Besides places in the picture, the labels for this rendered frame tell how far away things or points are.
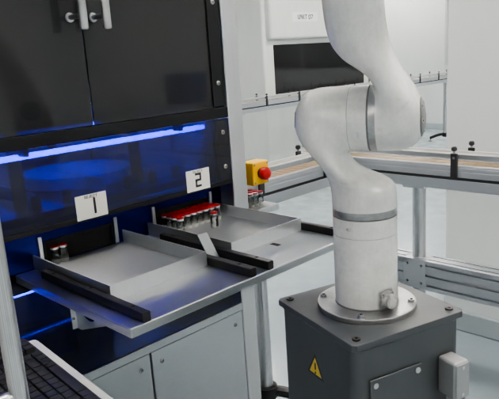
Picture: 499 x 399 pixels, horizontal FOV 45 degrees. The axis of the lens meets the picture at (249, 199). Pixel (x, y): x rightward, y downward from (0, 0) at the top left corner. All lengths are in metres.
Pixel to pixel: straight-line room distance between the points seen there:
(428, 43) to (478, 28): 7.54
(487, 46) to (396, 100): 1.78
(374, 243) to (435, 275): 1.29
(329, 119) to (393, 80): 0.13
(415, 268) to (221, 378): 0.91
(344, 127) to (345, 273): 0.27
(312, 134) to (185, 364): 0.94
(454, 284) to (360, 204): 1.31
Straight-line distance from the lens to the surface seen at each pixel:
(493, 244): 2.92
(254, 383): 2.06
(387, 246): 1.13
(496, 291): 2.32
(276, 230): 1.56
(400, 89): 1.05
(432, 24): 10.32
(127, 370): 1.69
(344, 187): 1.09
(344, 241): 1.13
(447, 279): 2.37
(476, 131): 2.85
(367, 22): 1.01
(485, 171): 2.18
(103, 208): 1.53
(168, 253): 1.51
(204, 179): 1.71
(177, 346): 1.77
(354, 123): 1.07
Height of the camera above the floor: 1.35
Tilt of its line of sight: 13 degrees down
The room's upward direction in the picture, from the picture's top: 4 degrees counter-clockwise
